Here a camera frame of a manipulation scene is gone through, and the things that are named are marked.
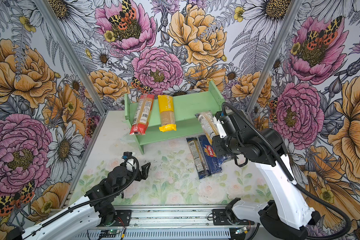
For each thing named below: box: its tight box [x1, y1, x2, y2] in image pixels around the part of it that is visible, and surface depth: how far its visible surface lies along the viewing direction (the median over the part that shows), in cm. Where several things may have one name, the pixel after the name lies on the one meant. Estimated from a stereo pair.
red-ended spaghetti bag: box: [129, 94, 155, 135], surface depth 79 cm
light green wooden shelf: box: [124, 80, 225, 155], surface depth 87 cm
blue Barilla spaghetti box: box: [198, 135, 222, 175], surface depth 95 cm
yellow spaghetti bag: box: [157, 94, 177, 133], surface depth 80 cm
